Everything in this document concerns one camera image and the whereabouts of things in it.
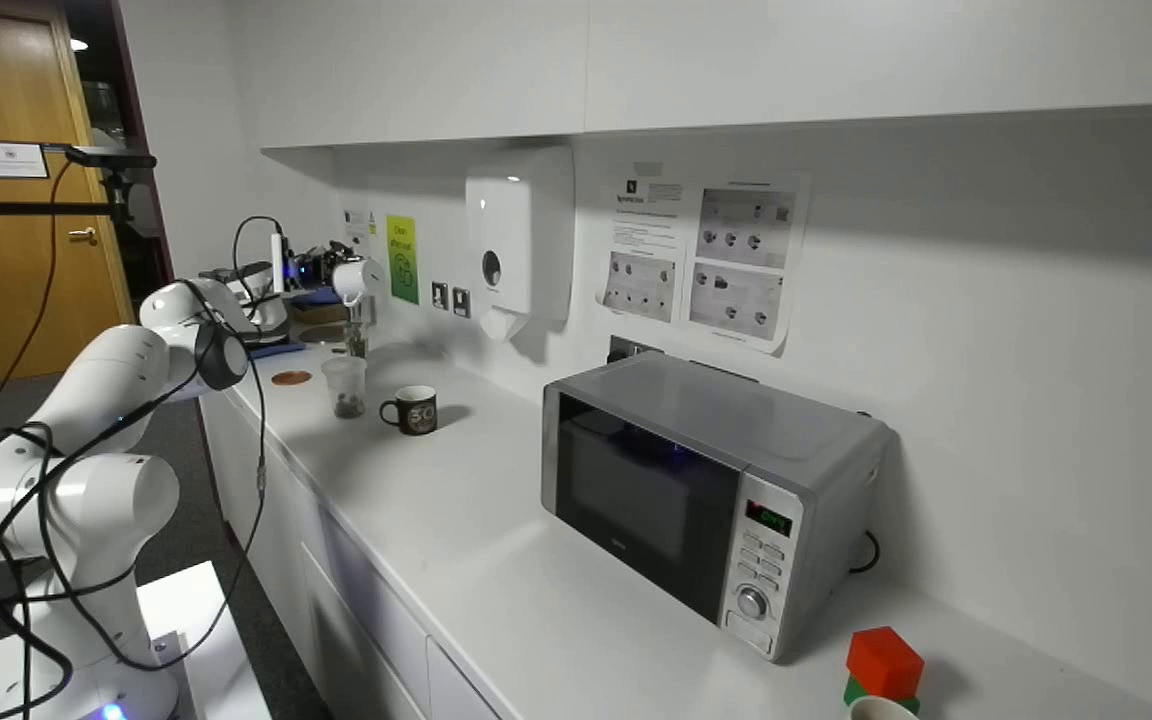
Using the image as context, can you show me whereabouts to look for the white mug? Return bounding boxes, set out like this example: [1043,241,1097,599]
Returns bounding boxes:
[332,257,385,305]

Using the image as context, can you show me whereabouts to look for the clear plastic cup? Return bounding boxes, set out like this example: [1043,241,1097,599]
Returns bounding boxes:
[321,356,369,420]

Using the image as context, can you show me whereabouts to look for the black mug with print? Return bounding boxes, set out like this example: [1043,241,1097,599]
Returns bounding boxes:
[378,385,440,437]

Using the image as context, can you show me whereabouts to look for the white paper towel dispenser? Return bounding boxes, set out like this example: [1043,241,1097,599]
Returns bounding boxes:
[463,147,578,344]

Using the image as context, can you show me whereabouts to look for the wooden door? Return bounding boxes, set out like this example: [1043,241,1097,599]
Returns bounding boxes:
[0,0,135,395]

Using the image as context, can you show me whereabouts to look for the white door sign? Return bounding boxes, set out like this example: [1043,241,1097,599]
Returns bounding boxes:
[0,139,51,181]

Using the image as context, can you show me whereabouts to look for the white instruction sheet with text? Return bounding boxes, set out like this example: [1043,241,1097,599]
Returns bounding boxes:
[596,176,689,325]

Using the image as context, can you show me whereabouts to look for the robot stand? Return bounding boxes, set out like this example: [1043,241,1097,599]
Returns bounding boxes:
[0,560,274,720]

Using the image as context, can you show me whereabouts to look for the microwave door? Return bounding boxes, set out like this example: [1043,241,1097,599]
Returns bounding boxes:
[541,391,743,627]

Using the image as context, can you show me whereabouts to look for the white instruction sheet with pictures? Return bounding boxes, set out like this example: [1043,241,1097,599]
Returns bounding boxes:
[686,172,813,355]

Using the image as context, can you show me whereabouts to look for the silver microwave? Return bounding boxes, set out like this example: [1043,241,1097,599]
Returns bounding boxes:
[540,351,893,664]

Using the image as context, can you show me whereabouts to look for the green block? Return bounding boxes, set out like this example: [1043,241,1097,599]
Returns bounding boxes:
[842,676,923,717]

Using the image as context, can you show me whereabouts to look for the red block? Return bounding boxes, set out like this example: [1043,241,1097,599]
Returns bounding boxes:
[845,626,926,702]

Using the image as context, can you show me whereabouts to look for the green wall sign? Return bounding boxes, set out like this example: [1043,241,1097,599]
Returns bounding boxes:
[385,214,421,306]

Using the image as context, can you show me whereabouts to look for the camera on mount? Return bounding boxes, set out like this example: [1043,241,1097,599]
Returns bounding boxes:
[0,143,161,239]

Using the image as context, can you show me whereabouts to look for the white wall cabinets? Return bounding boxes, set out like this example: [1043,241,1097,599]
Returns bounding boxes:
[254,0,1152,153]

